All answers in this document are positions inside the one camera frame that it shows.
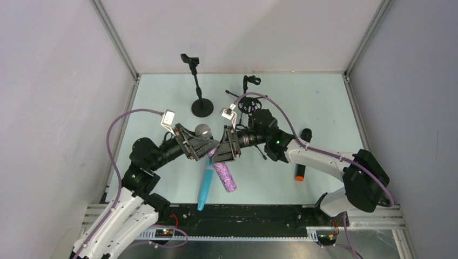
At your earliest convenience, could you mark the purple glitter microphone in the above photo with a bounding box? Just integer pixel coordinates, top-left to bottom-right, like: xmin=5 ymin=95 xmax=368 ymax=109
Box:
xmin=194 ymin=124 xmax=237 ymax=193

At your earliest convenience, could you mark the blue microphone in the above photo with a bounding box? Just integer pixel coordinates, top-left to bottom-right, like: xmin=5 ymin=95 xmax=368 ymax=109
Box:
xmin=197 ymin=159 xmax=214 ymax=211

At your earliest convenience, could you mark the tripod shock mount stand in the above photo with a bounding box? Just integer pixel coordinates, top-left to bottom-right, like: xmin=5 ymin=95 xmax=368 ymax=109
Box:
xmin=232 ymin=98 xmax=268 ymax=160

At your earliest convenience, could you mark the black microphone orange end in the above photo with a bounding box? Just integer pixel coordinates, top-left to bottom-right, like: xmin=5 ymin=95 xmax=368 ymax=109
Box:
xmin=295 ymin=128 xmax=312 ymax=182

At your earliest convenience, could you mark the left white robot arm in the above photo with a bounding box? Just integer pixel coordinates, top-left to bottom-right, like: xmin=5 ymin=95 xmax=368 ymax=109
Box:
xmin=70 ymin=124 xmax=219 ymax=258

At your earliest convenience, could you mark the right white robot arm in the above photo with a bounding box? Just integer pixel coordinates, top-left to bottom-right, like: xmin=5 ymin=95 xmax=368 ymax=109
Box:
xmin=211 ymin=109 xmax=389 ymax=217

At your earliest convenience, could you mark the round base microphone stand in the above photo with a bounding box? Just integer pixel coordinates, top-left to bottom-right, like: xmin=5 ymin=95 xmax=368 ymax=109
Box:
xmin=180 ymin=53 xmax=214 ymax=118

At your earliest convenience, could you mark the small tripod clip stand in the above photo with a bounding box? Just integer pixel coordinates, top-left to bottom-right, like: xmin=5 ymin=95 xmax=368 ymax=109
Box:
xmin=243 ymin=75 xmax=261 ymax=94

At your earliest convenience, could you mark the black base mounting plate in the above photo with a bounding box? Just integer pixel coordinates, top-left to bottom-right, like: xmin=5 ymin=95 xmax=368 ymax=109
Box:
xmin=158 ymin=203 xmax=344 ymax=237

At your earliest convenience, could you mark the left electronics board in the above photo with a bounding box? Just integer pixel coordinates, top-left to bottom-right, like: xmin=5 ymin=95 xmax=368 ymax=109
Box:
xmin=154 ymin=228 xmax=174 ymax=238

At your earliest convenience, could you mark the electronics board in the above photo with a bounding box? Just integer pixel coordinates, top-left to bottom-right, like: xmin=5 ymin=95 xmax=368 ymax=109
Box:
xmin=317 ymin=234 xmax=339 ymax=247
xmin=154 ymin=228 xmax=174 ymax=238

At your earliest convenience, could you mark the right electronics board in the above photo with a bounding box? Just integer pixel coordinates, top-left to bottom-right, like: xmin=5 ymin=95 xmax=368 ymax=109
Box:
xmin=317 ymin=234 xmax=339 ymax=247

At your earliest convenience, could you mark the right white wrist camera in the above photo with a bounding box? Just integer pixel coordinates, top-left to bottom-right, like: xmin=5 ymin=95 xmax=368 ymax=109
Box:
xmin=220 ymin=103 xmax=237 ymax=128

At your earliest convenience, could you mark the grey slotted cable duct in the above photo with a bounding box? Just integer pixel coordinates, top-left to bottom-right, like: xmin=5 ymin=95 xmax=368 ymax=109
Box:
xmin=135 ymin=228 xmax=318 ymax=242

